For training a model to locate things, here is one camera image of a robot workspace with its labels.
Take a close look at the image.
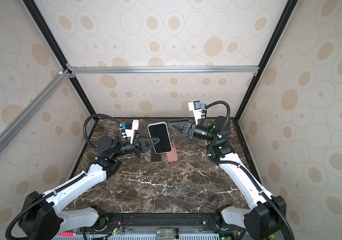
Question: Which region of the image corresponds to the horizontal aluminium rail back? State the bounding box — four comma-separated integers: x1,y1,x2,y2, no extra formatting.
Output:
69,66,259,74

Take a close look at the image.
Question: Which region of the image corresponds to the small circuit board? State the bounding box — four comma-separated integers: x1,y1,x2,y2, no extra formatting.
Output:
156,228,179,240

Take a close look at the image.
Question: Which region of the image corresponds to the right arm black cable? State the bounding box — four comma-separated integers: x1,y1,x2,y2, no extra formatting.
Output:
203,100,295,240

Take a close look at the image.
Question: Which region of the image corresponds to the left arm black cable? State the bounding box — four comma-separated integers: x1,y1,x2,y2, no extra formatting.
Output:
5,113,127,240

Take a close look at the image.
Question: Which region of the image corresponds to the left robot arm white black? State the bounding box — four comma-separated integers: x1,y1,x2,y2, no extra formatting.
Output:
6,135,161,240

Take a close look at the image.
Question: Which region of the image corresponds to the diagonal aluminium rail left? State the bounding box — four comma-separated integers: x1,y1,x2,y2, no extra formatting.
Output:
0,70,70,153

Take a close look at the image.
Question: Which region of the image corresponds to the pink marker pen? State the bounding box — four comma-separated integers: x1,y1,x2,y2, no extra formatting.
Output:
58,232,77,237

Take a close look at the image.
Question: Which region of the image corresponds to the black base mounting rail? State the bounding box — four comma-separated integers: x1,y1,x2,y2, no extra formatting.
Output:
32,211,291,240

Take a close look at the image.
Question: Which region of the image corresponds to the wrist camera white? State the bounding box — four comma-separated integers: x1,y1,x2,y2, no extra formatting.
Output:
120,119,139,144
187,101,206,125

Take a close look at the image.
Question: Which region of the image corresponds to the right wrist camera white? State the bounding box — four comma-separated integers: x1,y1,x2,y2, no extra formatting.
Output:
187,101,206,125

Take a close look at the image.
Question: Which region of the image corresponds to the pink phone case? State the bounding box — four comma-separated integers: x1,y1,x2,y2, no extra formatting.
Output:
166,142,178,163

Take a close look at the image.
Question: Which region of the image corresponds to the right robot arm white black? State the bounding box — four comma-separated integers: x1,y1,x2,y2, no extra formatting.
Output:
169,116,295,240

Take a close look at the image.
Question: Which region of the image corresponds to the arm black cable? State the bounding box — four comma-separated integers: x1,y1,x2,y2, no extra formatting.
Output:
203,100,295,240
5,113,127,240

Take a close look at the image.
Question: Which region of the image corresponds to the phone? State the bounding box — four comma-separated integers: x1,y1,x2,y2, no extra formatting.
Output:
151,151,162,163
148,122,172,154

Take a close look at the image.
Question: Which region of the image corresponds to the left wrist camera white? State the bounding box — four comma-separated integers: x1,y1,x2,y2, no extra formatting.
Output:
120,119,139,144

